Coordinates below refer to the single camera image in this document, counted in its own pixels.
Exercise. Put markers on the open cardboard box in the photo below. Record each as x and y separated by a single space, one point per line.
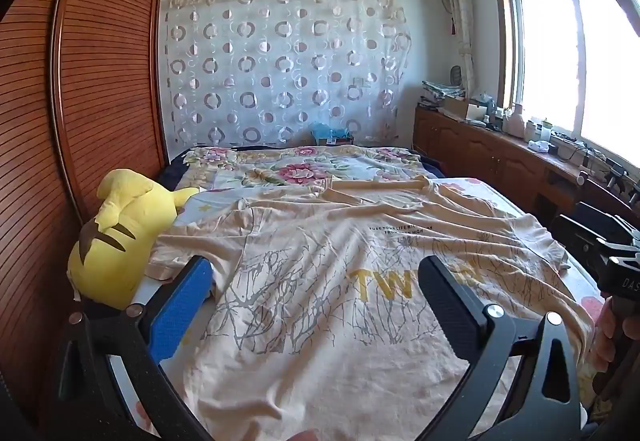
462 110

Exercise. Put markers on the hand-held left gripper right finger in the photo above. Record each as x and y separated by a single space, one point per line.
447 301

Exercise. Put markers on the circle pattern sheer curtain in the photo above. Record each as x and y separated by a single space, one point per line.
285 71

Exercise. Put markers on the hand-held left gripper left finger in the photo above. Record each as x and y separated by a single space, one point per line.
180 308

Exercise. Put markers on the white floral window curtain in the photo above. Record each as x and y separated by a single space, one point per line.
462 21

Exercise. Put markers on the green capped bottle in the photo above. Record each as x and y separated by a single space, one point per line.
546 131

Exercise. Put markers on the stack of folded cloths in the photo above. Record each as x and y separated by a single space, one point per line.
442 90

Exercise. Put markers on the strawberry print bed sheet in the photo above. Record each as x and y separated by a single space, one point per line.
505 196

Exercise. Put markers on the person's right hand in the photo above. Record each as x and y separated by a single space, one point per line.
604 341

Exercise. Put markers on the floral blanket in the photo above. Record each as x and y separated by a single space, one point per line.
300 168

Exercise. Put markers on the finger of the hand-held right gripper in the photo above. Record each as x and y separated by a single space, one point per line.
602 216
580 236

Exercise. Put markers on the beige printed t-shirt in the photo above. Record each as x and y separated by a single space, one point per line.
325 301

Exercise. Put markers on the wooden framed window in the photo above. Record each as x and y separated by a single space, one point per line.
575 61

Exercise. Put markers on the dark round hand fan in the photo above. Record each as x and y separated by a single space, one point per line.
456 75

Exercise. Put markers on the long wooden cabinet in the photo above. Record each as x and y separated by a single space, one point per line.
475 151

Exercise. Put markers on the yellow plush toy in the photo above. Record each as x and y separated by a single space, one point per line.
125 231

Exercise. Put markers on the white plastic jug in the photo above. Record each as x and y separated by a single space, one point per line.
515 123

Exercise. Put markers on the cardboard box with blue bags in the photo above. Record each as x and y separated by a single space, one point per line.
332 135

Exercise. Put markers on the wooden slatted wardrobe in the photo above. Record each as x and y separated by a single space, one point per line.
100 71

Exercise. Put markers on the white tissue pack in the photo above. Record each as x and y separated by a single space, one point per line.
539 146

